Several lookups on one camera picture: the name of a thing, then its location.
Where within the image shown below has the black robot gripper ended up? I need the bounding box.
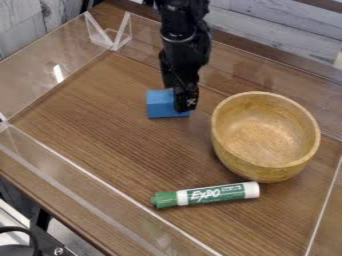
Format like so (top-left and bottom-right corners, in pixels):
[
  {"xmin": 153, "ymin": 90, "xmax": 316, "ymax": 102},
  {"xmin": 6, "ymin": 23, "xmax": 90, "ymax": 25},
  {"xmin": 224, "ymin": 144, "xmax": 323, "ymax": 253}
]
[{"xmin": 159, "ymin": 31, "xmax": 212, "ymax": 113}]

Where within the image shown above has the blue foam block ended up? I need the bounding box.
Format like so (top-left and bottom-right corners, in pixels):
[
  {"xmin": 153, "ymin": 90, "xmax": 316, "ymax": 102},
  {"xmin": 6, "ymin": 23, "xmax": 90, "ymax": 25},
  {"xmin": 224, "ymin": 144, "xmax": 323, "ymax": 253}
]
[{"xmin": 147, "ymin": 89, "xmax": 189, "ymax": 119}]

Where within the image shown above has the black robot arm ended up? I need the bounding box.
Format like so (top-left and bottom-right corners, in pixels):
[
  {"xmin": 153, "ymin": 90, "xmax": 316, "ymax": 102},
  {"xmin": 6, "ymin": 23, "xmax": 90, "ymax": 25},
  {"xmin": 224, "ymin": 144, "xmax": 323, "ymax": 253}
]
[{"xmin": 155, "ymin": 0, "xmax": 212, "ymax": 113}]

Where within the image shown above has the brown wooden bowl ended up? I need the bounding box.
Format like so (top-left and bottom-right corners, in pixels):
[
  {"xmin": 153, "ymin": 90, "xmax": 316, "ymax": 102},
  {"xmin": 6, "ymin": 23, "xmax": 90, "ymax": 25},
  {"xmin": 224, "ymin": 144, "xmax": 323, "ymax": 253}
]
[{"xmin": 211, "ymin": 91, "xmax": 320, "ymax": 183}]

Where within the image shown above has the green Expo marker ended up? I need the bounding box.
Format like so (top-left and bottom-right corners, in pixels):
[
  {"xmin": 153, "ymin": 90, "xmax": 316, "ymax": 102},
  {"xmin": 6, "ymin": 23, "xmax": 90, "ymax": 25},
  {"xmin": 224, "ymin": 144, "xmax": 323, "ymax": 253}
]
[{"xmin": 151, "ymin": 181, "xmax": 260, "ymax": 209}]

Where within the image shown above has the clear acrylic tray wall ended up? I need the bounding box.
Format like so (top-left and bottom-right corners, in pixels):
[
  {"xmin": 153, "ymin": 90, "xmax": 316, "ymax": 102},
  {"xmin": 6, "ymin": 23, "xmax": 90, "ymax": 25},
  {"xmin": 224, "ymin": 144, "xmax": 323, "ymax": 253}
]
[{"xmin": 0, "ymin": 7, "xmax": 342, "ymax": 256}]

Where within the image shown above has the black metal bracket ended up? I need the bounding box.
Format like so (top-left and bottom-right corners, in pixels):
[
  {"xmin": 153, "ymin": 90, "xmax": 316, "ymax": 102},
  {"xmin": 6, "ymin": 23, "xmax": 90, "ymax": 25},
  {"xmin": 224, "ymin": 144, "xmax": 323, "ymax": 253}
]
[{"xmin": 30, "ymin": 209, "xmax": 77, "ymax": 256}]

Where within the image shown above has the black cable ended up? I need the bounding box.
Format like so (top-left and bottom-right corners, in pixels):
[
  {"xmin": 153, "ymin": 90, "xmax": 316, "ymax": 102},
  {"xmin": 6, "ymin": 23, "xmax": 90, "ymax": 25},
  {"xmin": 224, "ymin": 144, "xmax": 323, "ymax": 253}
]
[{"xmin": 0, "ymin": 225, "xmax": 46, "ymax": 256}]

